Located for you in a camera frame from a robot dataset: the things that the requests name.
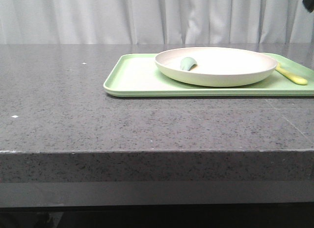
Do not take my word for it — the cream round plate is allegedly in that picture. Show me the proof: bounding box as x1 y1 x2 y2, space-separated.
155 47 278 87

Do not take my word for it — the yellow plastic fork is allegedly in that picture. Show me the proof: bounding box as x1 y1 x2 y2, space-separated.
275 63 308 85

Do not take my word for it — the white curtain backdrop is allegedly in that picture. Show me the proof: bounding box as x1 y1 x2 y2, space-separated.
0 0 314 44

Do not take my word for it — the light green serving tray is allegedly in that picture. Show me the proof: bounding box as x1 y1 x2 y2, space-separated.
104 53 314 98

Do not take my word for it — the green plastic spoon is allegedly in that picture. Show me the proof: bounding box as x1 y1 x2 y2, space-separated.
180 57 197 71

